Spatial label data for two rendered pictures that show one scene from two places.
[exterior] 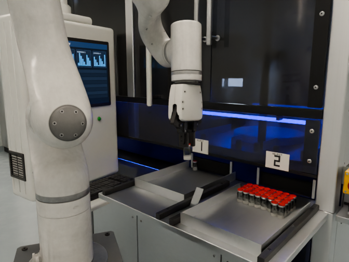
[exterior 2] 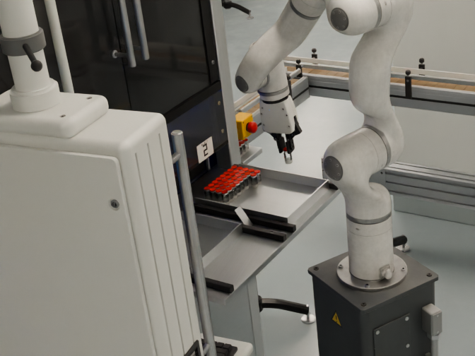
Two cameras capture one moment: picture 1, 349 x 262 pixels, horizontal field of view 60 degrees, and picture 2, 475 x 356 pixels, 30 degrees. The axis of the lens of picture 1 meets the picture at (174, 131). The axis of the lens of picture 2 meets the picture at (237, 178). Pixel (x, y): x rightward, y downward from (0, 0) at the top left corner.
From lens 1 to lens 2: 270 cm
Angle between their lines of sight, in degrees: 91
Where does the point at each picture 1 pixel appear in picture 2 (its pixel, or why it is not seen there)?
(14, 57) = (171, 192)
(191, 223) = (295, 217)
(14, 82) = (173, 235)
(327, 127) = (225, 92)
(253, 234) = (295, 193)
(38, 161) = (379, 192)
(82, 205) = not seen: hidden behind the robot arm
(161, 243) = not seen: outside the picture
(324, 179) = (232, 138)
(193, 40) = not seen: hidden behind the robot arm
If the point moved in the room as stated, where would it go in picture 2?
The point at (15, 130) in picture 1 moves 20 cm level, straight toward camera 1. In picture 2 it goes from (181, 317) to (253, 279)
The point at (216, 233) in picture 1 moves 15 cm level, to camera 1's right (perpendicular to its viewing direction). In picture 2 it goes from (309, 203) to (297, 182)
